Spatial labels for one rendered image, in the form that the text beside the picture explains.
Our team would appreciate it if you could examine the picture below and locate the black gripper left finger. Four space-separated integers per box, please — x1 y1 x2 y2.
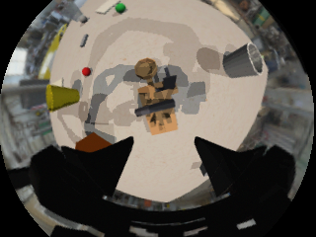
60 135 134 198

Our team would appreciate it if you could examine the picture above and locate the green ball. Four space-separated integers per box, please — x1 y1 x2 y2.
116 3 126 13

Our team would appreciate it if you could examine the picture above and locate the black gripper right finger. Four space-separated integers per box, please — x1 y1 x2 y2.
194 135 266 198

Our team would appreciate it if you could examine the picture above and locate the beige flat rectangular panel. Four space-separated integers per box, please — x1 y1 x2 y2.
52 78 63 87

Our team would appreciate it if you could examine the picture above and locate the dark grey ball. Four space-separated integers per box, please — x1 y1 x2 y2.
80 16 88 24

